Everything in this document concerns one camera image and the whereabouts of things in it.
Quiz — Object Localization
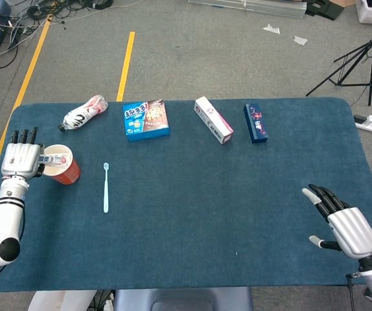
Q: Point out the tangled floor cables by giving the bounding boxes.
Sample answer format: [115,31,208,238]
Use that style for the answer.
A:
[0,0,145,69]

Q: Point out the light blue toothbrush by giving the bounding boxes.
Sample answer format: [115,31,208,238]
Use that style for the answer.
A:
[102,162,110,214]

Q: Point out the plastic bottle white red label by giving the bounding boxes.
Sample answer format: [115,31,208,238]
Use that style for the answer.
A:
[58,94,109,133]

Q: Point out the white robot body panel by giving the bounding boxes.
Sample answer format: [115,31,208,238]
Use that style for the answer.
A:
[27,290,98,311]

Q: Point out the black foam pieces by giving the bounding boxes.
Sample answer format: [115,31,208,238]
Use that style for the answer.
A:
[305,0,345,21]

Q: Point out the blue table mat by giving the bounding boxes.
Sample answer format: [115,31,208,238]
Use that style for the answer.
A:
[0,97,372,294]

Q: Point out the white toothpaste tube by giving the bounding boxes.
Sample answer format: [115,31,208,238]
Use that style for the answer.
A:
[38,154,71,168]

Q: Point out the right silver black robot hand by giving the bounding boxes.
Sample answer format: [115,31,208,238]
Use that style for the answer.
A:
[301,183,372,260]

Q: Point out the aluminium profile rails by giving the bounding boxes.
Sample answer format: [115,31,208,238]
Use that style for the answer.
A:
[187,0,308,19]

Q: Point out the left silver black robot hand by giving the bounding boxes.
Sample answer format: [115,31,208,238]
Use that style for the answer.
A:
[0,126,46,179]

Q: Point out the white pink toothpaste box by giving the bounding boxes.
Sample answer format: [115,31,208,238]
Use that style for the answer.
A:
[194,96,235,145]

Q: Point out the red paper cup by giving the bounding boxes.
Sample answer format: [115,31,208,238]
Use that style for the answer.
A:
[41,144,82,186]

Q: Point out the dark blue narrow box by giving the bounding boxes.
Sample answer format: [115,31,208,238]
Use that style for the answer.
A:
[243,103,269,144]

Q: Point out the blue cookie box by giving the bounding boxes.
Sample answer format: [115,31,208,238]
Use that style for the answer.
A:
[122,98,171,143]

